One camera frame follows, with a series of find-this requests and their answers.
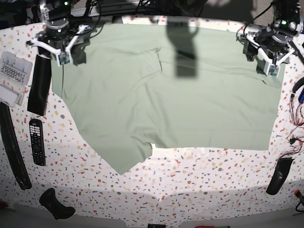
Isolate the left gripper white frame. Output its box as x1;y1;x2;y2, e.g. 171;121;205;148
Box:
239;28;304;77

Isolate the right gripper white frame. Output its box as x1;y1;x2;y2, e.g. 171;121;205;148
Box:
26;20;90;66

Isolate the light green T-shirt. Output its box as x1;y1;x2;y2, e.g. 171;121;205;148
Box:
51;24;284;174

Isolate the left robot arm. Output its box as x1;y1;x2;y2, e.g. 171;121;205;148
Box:
240;0;304;77

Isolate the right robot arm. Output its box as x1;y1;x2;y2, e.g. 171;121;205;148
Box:
26;0;101;66

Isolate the clear plastic screw box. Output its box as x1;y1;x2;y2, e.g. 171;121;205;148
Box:
0;51;33;108

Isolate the blue tool right edge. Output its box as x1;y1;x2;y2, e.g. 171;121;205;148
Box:
298;88;304;104

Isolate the black TV remote control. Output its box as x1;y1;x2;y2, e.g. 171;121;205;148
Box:
29;119;46;166

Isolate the black curved shell right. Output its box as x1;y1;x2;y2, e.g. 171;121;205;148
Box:
266;158;293;195

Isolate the long black curved strip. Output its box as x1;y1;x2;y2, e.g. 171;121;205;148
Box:
0;103;32;190

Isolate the red clamp tool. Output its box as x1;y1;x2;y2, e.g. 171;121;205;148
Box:
294;190;304;204

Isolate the red and black wire bundle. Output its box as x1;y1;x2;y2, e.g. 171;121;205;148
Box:
276;94;304;164

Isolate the black curved handle piece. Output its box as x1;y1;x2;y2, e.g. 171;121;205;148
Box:
39;188;76;220

